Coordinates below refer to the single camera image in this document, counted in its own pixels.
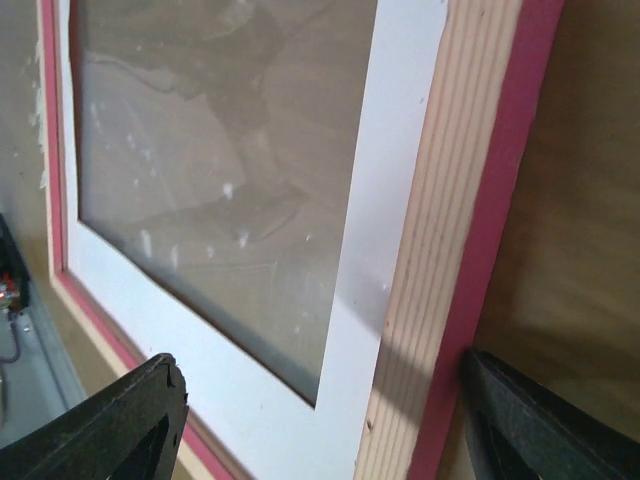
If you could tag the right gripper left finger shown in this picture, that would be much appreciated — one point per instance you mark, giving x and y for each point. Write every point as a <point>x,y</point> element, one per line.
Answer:
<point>131,429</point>

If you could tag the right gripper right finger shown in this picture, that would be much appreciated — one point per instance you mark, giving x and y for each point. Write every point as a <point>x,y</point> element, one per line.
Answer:
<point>518,429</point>

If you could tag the white photo mat board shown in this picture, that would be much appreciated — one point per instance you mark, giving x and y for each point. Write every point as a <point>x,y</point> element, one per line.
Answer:
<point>237,176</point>

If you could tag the pink wooden picture frame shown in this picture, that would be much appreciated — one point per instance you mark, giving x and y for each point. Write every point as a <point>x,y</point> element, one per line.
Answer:
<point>482,100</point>

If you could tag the aluminium front rail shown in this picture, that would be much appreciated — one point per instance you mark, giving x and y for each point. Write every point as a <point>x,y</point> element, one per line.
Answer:
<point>38,380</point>

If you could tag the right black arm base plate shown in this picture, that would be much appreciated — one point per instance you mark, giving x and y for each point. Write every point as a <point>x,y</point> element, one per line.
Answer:
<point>15,295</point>

